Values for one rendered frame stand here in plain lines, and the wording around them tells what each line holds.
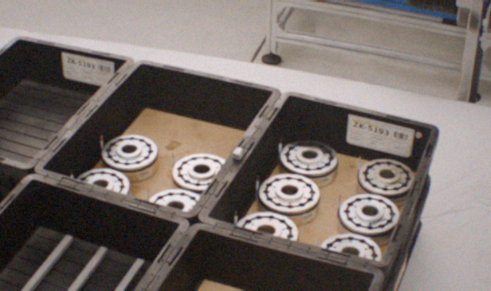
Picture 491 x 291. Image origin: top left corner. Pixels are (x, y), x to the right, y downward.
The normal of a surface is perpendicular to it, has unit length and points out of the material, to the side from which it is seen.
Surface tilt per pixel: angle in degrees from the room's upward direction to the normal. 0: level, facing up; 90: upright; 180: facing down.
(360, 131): 90
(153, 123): 0
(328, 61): 0
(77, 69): 90
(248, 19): 0
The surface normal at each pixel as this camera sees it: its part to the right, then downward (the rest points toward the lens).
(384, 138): -0.37, 0.53
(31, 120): 0.02, -0.82
